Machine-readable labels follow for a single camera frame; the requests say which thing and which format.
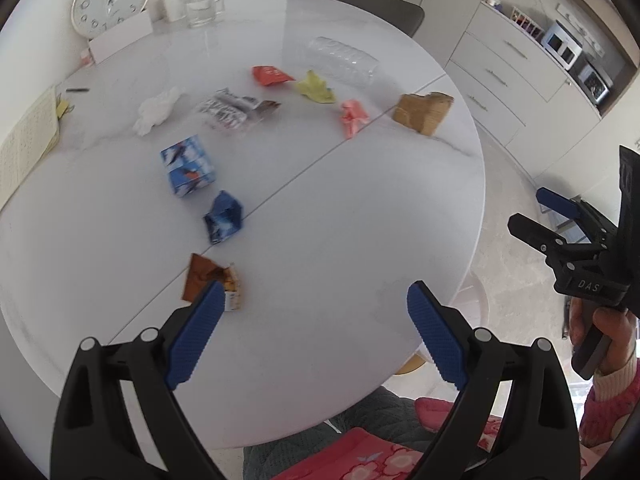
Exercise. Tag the beige drawer cabinet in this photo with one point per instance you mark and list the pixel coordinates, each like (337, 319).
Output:
(500, 70)

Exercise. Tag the brown orange wrapper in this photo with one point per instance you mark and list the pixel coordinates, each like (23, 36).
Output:
(200, 272)

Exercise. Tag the orange snack wrapper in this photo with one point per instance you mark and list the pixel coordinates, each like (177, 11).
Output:
(267, 76)

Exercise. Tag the grey upholstered chair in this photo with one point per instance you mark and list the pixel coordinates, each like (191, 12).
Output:
(380, 5)

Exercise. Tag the yellow wrapper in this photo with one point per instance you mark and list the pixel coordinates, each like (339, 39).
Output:
(312, 87)

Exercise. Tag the pink floral jacket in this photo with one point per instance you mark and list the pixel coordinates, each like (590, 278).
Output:
(360, 455)

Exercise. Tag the silver wrapper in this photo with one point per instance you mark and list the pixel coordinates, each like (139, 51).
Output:
(225, 110)

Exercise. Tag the pink wrapper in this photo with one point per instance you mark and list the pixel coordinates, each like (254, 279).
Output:
(352, 117)

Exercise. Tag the white power strip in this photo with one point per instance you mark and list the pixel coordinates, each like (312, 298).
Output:
(580, 27)

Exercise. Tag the yellow sticky note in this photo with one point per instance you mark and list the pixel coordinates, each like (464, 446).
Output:
(63, 109)

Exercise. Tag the grey quilted pants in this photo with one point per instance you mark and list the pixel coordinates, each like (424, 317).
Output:
(370, 410)

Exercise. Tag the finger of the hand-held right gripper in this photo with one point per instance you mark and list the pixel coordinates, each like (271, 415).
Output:
(555, 202)
(530, 232)

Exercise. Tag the white round wall clock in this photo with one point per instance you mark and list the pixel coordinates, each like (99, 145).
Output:
(100, 5)

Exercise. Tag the blue wrapper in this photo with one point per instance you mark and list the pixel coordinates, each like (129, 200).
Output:
(222, 215)

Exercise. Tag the white tissue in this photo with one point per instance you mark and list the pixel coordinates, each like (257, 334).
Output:
(155, 110)

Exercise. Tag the clear plastic bottle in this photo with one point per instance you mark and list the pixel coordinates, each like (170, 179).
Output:
(345, 57)

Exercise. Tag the white microwave oven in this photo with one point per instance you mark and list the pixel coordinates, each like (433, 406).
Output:
(562, 45)

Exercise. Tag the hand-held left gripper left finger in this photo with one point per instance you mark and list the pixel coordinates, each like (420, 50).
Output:
(195, 335)

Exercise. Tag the person's right hand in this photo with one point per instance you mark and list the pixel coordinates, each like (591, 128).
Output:
(622, 335)

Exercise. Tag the yellow round object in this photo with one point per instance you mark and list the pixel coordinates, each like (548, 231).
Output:
(411, 366)

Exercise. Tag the small white cup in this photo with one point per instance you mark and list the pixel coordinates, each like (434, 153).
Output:
(495, 2)

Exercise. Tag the black toaster oven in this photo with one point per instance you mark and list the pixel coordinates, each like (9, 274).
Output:
(595, 82)

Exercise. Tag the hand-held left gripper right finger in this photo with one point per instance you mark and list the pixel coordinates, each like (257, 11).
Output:
(435, 340)

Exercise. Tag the blue printed carton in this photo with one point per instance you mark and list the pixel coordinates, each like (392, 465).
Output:
(187, 165)

